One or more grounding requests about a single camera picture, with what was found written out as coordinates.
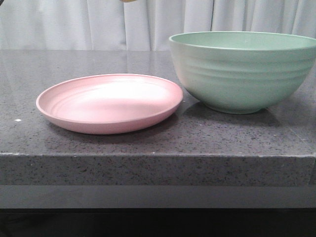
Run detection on pink plate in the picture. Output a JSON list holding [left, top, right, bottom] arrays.
[[36, 74, 183, 134]]

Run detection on green bowl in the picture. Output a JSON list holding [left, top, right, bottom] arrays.
[[169, 31, 316, 114]]

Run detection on white curtain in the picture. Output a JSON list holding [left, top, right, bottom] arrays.
[[0, 0, 316, 51]]

